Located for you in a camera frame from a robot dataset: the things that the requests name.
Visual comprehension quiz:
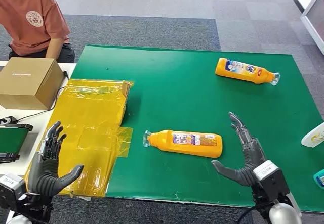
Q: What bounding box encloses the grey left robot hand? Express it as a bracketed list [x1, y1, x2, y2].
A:
[27, 121, 85, 198]

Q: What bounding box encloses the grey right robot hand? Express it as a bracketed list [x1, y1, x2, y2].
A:
[211, 112, 267, 187]

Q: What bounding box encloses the orange bottle with barcode label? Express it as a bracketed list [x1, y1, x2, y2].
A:
[142, 129, 223, 159]

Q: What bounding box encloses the white plastic bottle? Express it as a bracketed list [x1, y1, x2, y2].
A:
[301, 122, 324, 149]

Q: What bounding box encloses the orange bottle with blue label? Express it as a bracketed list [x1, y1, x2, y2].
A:
[215, 57, 281, 86]

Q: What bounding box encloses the small green belt conveyor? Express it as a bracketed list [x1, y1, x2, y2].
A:
[0, 116, 34, 164]

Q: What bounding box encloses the yellow plastic wrapped box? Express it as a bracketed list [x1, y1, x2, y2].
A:
[24, 78, 134, 198]

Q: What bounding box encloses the teal plastic item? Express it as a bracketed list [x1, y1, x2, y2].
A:
[313, 169, 324, 190]

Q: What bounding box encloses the brown cardboard box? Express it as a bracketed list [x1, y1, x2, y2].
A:
[0, 57, 65, 111]

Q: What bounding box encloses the green table mat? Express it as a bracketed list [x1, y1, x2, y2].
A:
[72, 44, 324, 213]

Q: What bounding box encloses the person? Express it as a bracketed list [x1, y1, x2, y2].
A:
[0, 0, 76, 64]

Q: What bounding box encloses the white framed board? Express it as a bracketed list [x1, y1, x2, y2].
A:
[301, 0, 324, 55]

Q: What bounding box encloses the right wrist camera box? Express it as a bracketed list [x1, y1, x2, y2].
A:
[252, 160, 291, 204]

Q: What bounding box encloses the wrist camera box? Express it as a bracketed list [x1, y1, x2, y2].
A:
[0, 173, 27, 213]
[252, 160, 291, 204]

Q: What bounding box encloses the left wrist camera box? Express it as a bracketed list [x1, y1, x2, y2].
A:
[0, 173, 27, 213]

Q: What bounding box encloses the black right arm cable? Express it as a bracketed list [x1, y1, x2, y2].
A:
[236, 205, 257, 224]

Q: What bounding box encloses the black cable on table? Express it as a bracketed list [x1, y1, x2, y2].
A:
[13, 70, 69, 123]

